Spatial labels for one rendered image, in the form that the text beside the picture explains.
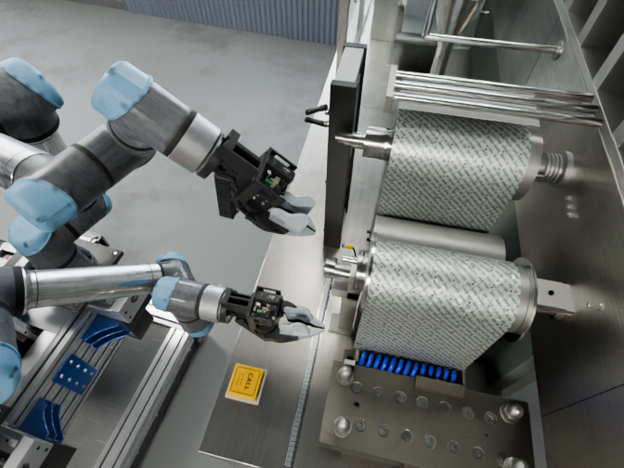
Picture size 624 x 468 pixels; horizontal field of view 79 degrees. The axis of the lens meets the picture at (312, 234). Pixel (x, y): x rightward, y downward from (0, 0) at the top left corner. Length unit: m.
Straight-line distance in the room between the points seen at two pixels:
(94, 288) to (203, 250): 1.43
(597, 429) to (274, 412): 0.61
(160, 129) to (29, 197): 0.18
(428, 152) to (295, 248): 0.56
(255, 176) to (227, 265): 1.69
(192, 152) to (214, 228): 1.86
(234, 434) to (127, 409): 0.89
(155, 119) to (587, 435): 0.72
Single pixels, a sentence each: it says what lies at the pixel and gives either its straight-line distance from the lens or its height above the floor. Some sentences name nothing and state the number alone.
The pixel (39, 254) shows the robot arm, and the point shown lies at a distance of 1.26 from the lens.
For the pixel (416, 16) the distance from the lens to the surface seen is 1.46.
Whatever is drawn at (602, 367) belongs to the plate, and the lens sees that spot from 0.68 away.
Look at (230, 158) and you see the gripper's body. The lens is 0.53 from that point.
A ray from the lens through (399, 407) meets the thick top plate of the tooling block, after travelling 0.85.
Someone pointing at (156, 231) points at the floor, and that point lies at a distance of 2.47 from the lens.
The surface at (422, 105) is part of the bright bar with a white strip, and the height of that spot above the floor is 1.44.
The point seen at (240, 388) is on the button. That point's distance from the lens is 0.97.
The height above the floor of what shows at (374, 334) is 1.12.
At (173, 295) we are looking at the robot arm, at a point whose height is 1.15.
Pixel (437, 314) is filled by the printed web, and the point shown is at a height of 1.26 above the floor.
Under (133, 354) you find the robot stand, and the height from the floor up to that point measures 0.21.
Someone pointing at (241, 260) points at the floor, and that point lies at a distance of 2.21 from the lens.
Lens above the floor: 1.85
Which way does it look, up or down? 54 degrees down
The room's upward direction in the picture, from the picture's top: straight up
